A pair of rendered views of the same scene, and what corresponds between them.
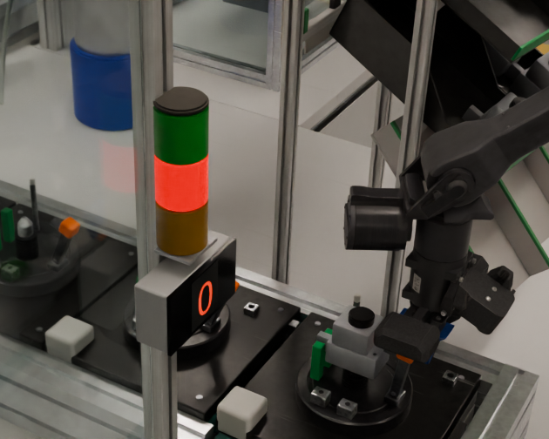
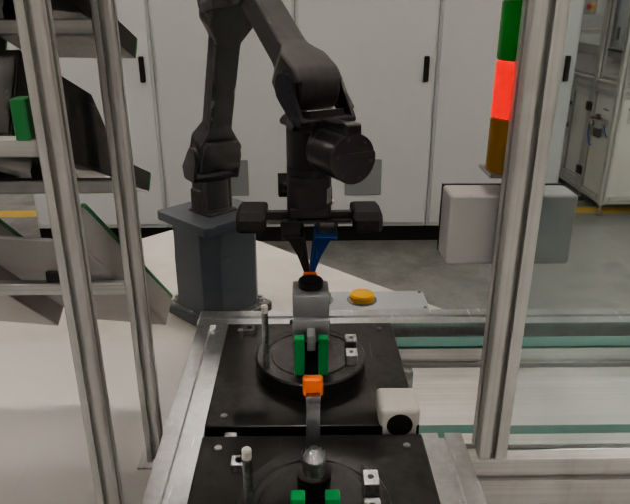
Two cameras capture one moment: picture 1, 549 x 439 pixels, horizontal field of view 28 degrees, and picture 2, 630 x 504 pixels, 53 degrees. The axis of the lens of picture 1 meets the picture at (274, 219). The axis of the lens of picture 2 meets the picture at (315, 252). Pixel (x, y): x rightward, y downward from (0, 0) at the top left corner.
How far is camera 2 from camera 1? 1.48 m
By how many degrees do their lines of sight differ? 100
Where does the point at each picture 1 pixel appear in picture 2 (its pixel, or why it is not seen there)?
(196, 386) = (394, 454)
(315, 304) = (178, 440)
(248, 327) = (267, 458)
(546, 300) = (2, 392)
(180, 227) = not seen: hidden behind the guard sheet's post
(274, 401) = (360, 401)
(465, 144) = (316, 54)
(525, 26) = (64, 45)
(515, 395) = (233, 315)
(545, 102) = (282, 14)
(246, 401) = (395, 396)
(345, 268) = not seen: outside the picture
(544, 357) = not seen: hidden behind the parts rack
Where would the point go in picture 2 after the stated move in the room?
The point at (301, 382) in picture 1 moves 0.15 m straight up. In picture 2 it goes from (338, 377) to (340, 261)
